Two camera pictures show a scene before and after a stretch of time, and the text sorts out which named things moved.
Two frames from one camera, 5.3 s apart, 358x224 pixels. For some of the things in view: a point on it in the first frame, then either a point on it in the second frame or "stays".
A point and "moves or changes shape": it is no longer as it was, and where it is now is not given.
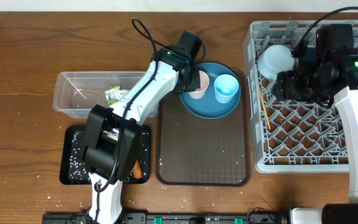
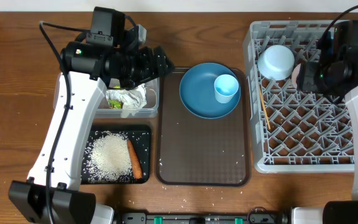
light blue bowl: x=275 y=58 stays
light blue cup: x=225 y=87 stays
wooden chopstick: x=267 y=119 stays
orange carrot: x=137 y=170 stays
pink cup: x=199 y=93 moves or changes shape
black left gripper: x=181 y=88 -> x=161 y=67
